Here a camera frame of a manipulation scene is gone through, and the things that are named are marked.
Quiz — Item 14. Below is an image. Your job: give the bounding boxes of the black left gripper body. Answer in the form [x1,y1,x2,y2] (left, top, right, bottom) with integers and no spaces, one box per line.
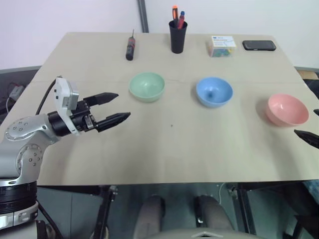
[71,98,99,133]

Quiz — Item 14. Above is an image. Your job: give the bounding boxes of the black and red screwdriver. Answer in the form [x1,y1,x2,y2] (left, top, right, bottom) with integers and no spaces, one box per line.
[125,29,137,61]

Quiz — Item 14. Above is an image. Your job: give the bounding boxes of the blue bowl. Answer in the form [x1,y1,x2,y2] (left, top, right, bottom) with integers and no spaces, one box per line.
[195,77,234,109]

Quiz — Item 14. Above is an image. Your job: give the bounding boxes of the black pen cup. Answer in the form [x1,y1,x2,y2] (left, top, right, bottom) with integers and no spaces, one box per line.
[168,19,188,54]

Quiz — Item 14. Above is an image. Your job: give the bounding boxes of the white power adapter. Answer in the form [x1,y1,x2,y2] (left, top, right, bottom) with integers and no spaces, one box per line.
[9,86,25,99]

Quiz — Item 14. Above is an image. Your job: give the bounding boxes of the grey robot torso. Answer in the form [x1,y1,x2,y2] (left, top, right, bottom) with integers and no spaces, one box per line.
[139,228,265,239]

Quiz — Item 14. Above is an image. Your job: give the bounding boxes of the brown cardboard box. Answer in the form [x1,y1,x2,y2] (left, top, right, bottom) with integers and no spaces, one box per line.
[298,70,319,80]

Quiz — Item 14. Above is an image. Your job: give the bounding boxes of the pink-red bowl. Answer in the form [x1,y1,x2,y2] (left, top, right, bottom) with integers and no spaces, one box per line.
[264,93,310,127]

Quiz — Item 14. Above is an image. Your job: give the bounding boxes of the black phone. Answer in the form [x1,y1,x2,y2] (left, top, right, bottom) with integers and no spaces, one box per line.
[242,40,277,52]

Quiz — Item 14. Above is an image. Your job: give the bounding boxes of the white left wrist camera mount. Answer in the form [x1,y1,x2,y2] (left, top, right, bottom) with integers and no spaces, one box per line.
[53,76,81,136]

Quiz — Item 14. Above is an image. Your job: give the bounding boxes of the grey wall pole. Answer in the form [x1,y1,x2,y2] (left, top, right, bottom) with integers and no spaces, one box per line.
[138,0,150,33]

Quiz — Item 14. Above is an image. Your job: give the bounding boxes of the black table leg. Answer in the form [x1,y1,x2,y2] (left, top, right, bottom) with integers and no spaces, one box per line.
[228,183,257,236]
[91,185,118,239]

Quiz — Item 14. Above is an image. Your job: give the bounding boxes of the dark rounded robot leg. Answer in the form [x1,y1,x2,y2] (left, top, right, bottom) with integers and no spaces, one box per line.
[133,195,165,239]
[194,195,234,232]

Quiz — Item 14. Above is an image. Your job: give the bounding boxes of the white cable under table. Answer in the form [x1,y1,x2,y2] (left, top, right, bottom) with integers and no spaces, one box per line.
[218,183,226,204]

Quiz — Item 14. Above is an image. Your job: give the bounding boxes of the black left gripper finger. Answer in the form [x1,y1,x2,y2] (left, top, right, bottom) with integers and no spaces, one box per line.
[83,92,119,107]
[96,112,132,133]

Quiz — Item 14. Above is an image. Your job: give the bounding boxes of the clear box of coloured pins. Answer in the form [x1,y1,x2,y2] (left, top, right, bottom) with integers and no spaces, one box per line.
[205,35,237,58]

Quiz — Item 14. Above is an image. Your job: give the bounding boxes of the green bowl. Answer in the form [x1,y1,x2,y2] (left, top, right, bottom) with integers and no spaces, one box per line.
[128,72,166,103]

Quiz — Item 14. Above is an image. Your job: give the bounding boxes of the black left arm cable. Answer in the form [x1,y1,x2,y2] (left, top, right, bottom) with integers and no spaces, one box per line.
[35,76,63,116]

